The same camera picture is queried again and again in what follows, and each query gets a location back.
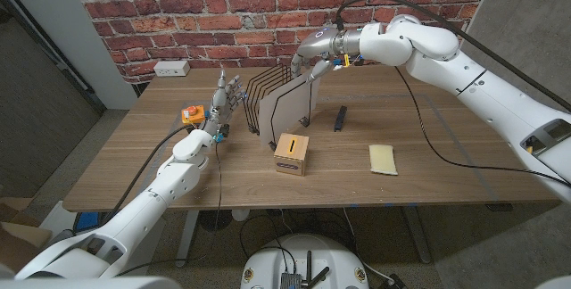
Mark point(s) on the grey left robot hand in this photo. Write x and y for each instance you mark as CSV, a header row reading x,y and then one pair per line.
x,y
219,101

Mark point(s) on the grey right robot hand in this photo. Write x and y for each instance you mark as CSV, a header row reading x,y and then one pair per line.
x,y
323,43

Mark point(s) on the white paper sheet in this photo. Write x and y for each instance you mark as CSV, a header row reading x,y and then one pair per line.
x,y
290,115

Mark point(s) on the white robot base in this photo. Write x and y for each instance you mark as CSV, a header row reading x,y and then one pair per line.
x,y
267,266

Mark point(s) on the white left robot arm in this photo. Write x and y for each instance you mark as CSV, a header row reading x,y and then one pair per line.
x,y
174,182

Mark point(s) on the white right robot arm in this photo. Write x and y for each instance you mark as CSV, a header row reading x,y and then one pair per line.
x,y
490,97

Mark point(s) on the white power outlet box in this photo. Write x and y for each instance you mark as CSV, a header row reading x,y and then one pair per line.
x,y
171,68

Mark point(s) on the black USB stick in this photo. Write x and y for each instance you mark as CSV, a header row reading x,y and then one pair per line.
x,y
340,118

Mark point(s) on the small wooden box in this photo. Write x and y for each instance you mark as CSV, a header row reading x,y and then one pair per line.
x,y
290,157

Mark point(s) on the yellow sticky note pad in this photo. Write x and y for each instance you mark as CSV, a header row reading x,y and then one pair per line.
x,y
383,159

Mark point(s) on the white floor box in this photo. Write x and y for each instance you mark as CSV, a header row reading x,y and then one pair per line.
x,y
60,220

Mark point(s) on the brown cardboard floor box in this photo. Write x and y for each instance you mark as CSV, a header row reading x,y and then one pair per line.
x,y
18,235

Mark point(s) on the orange emergency stop button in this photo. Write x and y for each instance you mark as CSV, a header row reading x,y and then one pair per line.
x,y
192,115

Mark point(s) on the dark round floor fan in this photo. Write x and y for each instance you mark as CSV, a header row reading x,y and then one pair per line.
x,y
214,220

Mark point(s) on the white table leg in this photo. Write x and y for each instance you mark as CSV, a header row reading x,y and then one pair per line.
x,y
187,235

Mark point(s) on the blue floor object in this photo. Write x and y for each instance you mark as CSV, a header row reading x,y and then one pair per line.
x,y
87,220

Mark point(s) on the black antenna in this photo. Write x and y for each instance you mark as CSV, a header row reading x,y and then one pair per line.
x,y
320,276
308,264

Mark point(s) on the grey electronics module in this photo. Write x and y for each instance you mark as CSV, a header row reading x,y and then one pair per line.
x,y
291,281

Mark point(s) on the grey table leg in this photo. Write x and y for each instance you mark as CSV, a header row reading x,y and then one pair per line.
x,y
417,235

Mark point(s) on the printed brick wall backdrop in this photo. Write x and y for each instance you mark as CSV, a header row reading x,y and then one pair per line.
x,y
223,12

